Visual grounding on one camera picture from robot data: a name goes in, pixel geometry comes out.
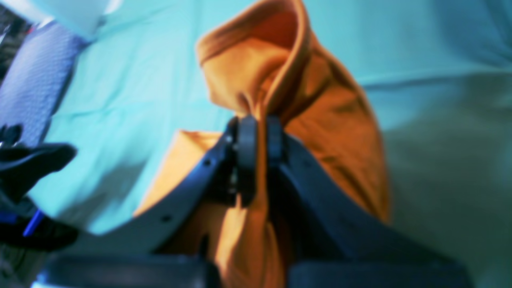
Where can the right gripper black left finger side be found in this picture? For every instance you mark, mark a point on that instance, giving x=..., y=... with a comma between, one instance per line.
x=167, y=246

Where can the green table cloth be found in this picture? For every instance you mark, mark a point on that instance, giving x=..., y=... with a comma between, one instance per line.
x=436, y=73

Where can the orange T-shirt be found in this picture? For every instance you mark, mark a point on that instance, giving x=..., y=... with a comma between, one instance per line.
x=265, y=61

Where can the right gripper black right finger side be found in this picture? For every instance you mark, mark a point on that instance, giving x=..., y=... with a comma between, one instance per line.
x=342, y=245

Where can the blue clamp at table middle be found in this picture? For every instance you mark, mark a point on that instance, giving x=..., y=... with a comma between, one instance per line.
x=23, y=225

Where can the grey mesh chair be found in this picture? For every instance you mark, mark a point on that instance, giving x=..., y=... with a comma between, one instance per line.
x=37, y=80

